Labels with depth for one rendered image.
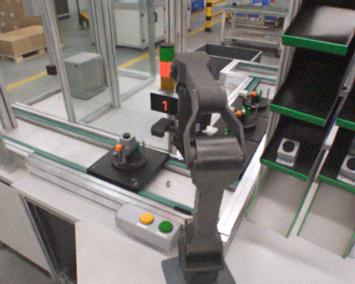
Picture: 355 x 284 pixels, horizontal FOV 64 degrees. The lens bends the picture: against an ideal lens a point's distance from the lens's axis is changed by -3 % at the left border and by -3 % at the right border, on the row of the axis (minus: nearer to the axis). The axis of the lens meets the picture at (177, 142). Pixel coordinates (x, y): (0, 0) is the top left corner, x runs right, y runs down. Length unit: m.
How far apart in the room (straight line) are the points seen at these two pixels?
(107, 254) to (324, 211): 0.67
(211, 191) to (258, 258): 0.59
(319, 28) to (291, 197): 0.47
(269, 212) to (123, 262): 0.48
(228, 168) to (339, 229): 0.58
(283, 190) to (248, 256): 0.25
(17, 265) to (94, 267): 1.29
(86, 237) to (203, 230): 0.60
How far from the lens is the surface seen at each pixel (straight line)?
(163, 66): 1.01
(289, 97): 0.77
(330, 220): 0.94
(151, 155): 1.20
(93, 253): 1.03
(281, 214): 0.92
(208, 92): 0.43
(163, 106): 1.07
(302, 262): 1.05
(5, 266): 2.28
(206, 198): 0.47
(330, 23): 0.75
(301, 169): 0.82
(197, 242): 0.59
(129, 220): 0.96
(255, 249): 1.04
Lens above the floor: 1.67
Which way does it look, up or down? 33 degrees down
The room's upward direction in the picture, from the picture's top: straight up
